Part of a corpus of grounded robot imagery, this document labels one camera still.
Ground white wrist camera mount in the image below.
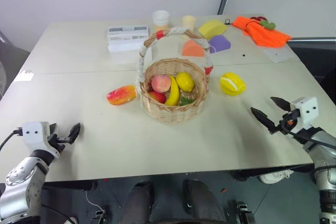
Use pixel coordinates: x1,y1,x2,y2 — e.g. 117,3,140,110
22,121,61,159
289,97,320,125

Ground clear plastic cup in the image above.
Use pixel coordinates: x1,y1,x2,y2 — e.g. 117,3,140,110
152,10,170,33

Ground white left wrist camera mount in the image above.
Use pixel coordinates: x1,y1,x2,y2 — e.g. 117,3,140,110
22,121,61,159

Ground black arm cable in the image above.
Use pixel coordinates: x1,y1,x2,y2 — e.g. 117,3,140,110
0,127,24,152
285,126,336,150

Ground white cardboard box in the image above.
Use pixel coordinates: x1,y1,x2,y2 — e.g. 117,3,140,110
107,25,153,53

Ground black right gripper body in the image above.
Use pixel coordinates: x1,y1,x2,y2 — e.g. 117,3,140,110
275,109,302,135

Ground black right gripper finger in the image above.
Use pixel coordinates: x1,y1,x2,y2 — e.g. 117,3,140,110
250,106,278,134
270,97,292,113

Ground dark rounded shape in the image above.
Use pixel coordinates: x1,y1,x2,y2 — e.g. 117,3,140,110
183,179,227,224
121,180,153,224

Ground yellow banana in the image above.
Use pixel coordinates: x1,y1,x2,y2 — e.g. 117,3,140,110
164,75,181,106

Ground red apple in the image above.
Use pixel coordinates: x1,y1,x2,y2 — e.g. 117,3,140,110
148,91,167,104

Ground white tape scrap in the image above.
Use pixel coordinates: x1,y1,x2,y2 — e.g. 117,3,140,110
15,69,35,82

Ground pink peach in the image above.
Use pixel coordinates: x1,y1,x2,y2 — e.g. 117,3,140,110
150,74,172,94

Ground white shoe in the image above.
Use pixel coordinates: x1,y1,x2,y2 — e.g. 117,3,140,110
259,169,295,185

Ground yellow starfruit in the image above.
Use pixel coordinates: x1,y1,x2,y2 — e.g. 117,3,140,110
219,71,247,97

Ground wicker basket with handle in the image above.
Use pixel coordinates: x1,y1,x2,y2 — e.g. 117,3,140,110
134,26,215,125

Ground orange cloth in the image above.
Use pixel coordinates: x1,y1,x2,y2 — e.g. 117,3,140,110
232,16,293,49

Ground red and yellow mango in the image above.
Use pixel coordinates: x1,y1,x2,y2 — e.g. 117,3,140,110
106,84,138,106

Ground white floor cable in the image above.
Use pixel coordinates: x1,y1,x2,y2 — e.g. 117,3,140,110
85,190,102,209

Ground green and red toy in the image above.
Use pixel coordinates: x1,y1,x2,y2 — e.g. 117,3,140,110
249,16,277,30

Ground cream cylinder cup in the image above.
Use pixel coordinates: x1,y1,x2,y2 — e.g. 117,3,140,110
181,15,197,33

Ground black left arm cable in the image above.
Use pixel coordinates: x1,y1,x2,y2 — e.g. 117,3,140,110
0,127,24,152

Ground orange foam block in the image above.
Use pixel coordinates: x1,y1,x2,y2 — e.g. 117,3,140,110
181,39,206,58

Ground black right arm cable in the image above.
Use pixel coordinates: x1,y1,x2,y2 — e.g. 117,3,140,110
285,126,336,150

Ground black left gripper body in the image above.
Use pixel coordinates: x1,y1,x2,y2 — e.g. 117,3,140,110
47,131,66,154

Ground yellow lemon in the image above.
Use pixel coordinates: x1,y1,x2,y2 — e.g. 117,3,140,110
175,72,196,93

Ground purple foam block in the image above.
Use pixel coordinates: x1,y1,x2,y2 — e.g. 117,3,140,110
208,35,232,55

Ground yellow foam block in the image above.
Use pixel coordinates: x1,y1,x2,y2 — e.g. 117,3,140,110
197,19,228,40

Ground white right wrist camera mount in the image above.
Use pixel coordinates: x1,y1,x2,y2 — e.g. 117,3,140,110
289,97,320,125

